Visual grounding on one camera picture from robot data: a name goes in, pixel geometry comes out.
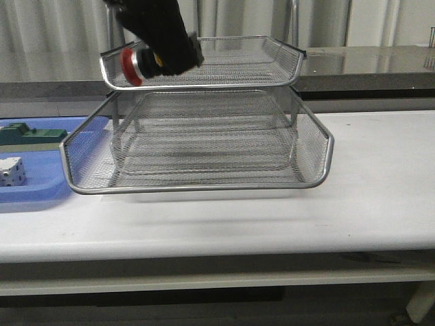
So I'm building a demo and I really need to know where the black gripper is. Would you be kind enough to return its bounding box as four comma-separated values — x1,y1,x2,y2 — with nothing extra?
105,1,204,76

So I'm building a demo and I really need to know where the red emergency stop button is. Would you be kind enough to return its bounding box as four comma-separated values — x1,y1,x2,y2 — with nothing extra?
120,48,162,87

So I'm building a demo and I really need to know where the silver mesh tray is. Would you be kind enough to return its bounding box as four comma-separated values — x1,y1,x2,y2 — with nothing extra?
99,36,307,91
111,129,297,181
60,86,334,194

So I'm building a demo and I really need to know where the silver mesh top tray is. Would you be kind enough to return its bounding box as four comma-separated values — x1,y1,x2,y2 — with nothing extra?
99,36,307,91

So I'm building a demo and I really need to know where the silver mesh bottom tray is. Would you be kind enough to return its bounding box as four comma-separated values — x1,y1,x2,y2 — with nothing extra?
111,129,297,181

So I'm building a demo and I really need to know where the green terminal block connector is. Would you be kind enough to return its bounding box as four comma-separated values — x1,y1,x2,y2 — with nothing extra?
1,122,67,145

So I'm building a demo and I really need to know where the grey stone counter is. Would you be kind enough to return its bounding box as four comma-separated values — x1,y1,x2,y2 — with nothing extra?
1,46,434,118

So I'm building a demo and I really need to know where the blue plastic tray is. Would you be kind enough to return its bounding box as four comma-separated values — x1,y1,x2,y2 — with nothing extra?
1,116,85,205

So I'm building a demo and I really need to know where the white circuit breaker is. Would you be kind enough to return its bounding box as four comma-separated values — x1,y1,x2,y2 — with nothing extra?
1,157,27,187

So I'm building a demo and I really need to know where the white table leg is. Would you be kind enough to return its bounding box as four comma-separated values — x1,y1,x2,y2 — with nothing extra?
406,281,435,324

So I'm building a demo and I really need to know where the grey metal rack frame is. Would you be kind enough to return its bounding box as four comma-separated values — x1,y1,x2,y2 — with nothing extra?
105,0,308,187

